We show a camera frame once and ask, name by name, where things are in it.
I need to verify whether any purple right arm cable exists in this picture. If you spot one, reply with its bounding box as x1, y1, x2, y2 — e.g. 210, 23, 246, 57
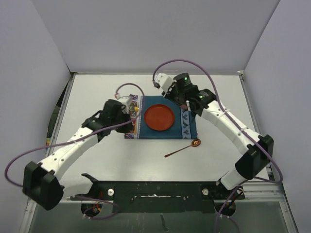
152, 58, 284, 233

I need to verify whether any blue patterned placemat cloth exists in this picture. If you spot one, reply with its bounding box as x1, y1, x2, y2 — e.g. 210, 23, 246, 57
124, 95, 198, 139

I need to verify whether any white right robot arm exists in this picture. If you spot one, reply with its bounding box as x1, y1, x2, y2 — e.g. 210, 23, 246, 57
153, 73, 274, 199

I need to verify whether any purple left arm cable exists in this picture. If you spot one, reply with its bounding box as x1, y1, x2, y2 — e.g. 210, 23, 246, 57
4, 83, 145, 220

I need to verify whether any copper spoon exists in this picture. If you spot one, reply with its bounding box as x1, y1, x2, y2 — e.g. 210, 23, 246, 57
164, 139, 201, 158

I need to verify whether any copper fork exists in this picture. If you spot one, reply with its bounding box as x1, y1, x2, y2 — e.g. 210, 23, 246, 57
134, 106, 139, 135

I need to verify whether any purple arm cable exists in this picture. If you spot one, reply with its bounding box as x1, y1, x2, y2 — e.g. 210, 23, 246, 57
4, 83, 145, 220
152, 58, 284, 233

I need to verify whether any aluminium front rail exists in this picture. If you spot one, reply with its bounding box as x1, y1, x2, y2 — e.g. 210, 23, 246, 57
26, 181, 286, 203

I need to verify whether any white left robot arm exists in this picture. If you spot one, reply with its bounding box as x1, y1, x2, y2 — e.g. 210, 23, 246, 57
22, 96, 133, 210

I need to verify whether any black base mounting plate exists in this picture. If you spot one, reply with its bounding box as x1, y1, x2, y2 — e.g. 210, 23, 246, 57
73, 187, 245, 217

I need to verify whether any red round plate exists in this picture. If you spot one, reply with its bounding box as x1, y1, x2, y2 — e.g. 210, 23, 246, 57
144, 104, 175, 131

